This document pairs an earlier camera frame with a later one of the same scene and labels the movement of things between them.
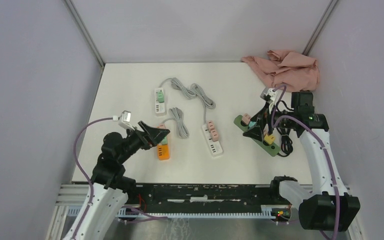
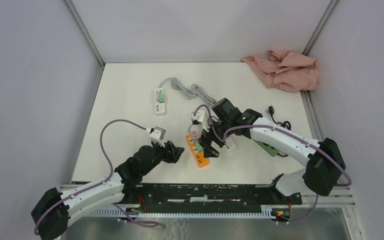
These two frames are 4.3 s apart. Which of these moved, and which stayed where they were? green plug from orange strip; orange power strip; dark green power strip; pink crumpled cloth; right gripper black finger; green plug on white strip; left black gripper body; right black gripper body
Moved: left black gripper body; right black gripper body; right gripper black finger; orange power strip; green plug from orange strip
Stayed: pink crumpled cloth; green plug on white strip; dark green power strip
